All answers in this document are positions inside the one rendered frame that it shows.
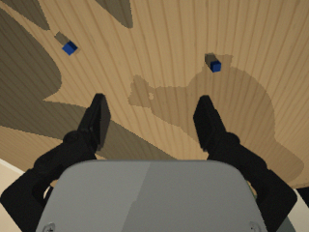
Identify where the small blue cube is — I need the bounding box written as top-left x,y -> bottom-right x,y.
211,61 -> 221,73
62,41 -> 77,55

